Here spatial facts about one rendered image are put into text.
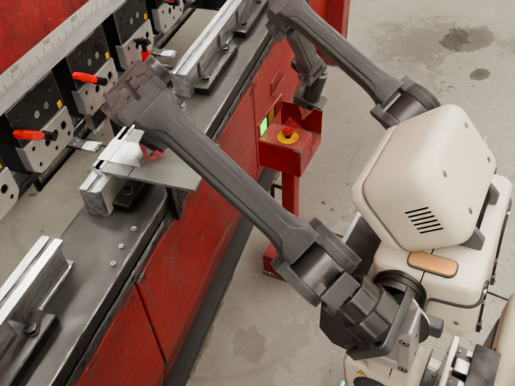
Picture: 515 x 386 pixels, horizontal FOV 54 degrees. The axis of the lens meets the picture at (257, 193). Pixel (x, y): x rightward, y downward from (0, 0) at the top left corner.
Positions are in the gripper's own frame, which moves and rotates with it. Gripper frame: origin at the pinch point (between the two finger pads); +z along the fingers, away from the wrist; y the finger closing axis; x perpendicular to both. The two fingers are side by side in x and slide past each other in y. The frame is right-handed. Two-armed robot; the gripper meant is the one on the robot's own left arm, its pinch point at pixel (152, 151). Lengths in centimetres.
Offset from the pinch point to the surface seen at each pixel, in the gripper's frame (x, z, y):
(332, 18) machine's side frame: 40, 58, -215
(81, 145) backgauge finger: -17.6, 11.4, 1.5
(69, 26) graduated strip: -25.6, -28.1, 5.1
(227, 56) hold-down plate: 2, 13, -67
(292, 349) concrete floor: 82, 70, -6
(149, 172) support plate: 2.5, 0.4, 6.0
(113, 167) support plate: -6.4, 5.5, 6.7
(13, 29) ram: -29.0, -34.0, 19.4
